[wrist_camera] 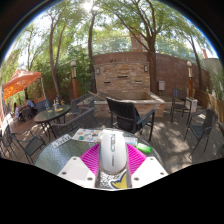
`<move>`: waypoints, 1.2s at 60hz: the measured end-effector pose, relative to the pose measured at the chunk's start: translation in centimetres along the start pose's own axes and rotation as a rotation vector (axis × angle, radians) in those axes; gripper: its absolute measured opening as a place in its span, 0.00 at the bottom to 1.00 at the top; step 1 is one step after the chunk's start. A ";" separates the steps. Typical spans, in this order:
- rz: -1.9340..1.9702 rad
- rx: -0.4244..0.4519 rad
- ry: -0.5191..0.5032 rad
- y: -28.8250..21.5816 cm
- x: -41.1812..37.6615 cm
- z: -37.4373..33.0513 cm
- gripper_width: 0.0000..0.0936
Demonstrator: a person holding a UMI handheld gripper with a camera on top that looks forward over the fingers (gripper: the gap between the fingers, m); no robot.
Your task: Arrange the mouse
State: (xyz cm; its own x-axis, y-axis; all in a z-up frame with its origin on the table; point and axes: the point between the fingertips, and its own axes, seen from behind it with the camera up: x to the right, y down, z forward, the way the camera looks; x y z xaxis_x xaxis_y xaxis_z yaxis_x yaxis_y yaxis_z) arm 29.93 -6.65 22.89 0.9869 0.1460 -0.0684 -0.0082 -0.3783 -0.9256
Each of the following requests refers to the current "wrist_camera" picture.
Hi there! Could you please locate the stone fountain wall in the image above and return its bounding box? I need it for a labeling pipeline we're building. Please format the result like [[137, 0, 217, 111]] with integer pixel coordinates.
[[92, 50, 168, 118]]

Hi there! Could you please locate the black metal patio chair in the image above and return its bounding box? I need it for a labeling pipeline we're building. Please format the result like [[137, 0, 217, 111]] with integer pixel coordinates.
[[214, 121, 224, 159]]

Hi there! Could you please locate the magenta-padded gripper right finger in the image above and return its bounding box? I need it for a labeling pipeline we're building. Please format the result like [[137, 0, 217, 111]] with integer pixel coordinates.
[[126, 143, 169, 190]]

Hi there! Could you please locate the wooden lamp post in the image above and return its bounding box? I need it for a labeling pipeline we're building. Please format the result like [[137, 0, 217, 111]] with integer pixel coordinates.
[[69, 60, 80, 100], [186, 60, 194, 98]]

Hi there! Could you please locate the orange canopy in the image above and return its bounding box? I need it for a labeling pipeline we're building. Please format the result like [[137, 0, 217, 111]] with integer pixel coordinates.
[[2, 68, 43, 101]]

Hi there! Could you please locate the person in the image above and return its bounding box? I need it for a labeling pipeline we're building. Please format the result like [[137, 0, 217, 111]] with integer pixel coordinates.
[[13, 103, 22, 120], [23, 97, 35, 109]]

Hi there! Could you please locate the black and white striped sheet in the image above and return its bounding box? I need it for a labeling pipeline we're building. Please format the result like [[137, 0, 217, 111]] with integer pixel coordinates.
[[50, 133, 73, 149]]

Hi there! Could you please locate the white computer mouse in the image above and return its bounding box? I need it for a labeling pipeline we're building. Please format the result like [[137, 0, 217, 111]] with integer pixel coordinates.
[[99, 129, 128, 175]]

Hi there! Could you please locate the black slatted patio chair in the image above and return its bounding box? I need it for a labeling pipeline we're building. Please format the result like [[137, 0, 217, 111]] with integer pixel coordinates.
[[105, 96, 156, 143]]

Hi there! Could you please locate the black metal frame chair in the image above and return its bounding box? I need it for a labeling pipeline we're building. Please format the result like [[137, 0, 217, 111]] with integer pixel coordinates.
[[9, 128, 48, 164]]

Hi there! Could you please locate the colourful printed leaflet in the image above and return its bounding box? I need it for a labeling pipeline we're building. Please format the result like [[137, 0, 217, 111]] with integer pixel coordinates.
[[71, 128, 104, 144]]

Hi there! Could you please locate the blue-backed metal chair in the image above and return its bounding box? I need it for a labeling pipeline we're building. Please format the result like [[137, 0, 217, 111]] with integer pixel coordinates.
[[170, 88, 191, 126]]

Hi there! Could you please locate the green marker pen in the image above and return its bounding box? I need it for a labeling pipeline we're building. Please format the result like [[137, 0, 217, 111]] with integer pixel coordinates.
[[134, 142, 153, 154]]

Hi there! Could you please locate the small white box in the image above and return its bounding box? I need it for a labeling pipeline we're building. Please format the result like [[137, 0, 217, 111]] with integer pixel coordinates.
[[123, 135, 139, 146]]

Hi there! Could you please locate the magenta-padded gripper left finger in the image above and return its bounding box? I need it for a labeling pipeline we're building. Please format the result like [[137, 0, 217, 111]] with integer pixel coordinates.
[[57, 143, 103, 190]]

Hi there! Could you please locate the black mesh armchair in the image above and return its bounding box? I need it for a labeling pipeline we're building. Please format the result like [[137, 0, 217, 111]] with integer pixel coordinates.
[[184, 108, 219, 158]]

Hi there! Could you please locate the dark wicker patio chair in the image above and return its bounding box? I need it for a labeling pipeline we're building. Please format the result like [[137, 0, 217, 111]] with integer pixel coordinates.
[[69, 93, 96, 116], [49, 106, 98, 139]]

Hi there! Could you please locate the wooden slat fence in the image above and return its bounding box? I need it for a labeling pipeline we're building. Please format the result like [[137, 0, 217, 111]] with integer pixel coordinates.
[[194, 89, 224, 124]]

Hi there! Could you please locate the blue patio chair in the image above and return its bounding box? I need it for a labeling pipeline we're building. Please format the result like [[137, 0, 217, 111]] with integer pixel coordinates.
[[35, 98, 52, 113]]

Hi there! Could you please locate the round dark patio table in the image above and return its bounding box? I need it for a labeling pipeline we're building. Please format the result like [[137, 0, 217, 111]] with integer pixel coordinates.
[[33, 104, 72, 138]]

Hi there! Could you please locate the large forked tree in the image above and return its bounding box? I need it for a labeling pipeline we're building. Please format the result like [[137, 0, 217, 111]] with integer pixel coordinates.
[[99, 0, 188, 96]]

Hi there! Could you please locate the yellow duck-shaped mouse pad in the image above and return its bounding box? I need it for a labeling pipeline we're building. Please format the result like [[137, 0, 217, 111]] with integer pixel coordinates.
[[108, 170, 129, 190]]

